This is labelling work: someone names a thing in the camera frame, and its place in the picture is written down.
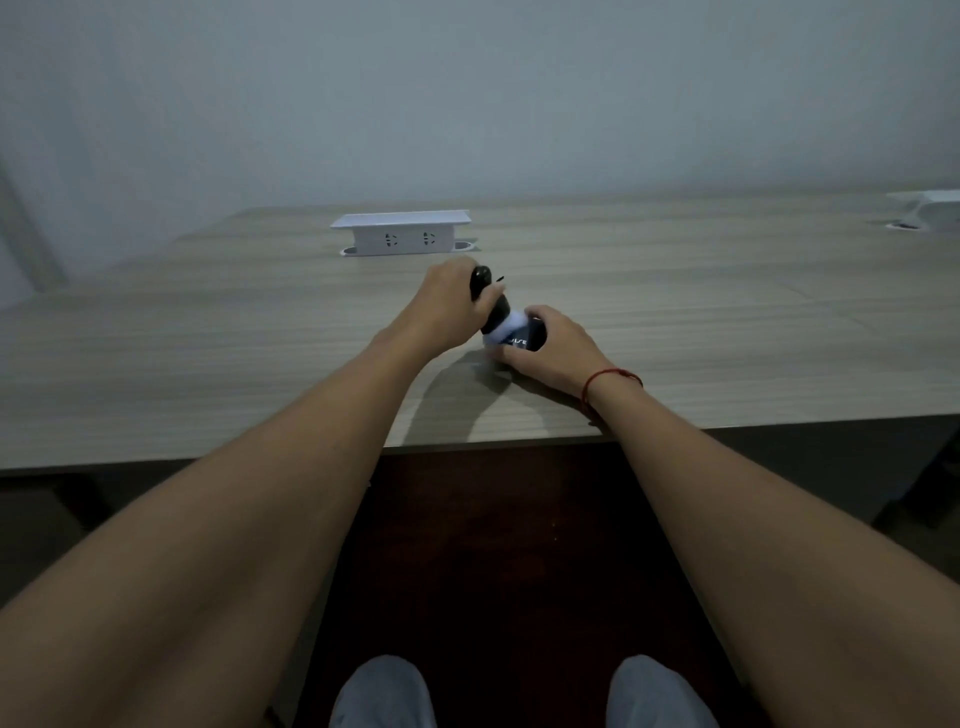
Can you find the person's left hand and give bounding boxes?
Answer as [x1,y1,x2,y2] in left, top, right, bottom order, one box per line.
[396,255,507,360]

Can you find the person's right hand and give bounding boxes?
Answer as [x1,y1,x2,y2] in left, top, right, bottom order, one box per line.
[495,304,614,399]

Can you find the black and white bottle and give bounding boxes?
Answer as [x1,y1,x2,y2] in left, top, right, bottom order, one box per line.
[469,265,549,354]

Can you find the person's left forearm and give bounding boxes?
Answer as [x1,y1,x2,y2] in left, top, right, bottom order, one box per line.
[0,322,438,728]

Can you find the person's right forearm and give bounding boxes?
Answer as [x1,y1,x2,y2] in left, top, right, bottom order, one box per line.
[583,369,960,728]

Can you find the white desk socket box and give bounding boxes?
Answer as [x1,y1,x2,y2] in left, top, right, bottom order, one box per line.
[330,210,480,259]
[884,189,960,234]

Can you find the person's left leg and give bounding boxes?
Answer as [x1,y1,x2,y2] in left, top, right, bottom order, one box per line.
[328,654,438,728]

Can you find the person's leg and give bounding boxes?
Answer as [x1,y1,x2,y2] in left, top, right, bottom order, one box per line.
[328,654,438,728]
[605,654,720,728]

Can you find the person's right leg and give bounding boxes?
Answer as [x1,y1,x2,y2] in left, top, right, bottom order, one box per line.
[605,654,720,728]

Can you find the red string bracelet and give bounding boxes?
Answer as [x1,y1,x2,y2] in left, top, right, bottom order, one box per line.
[581,365,645,411]

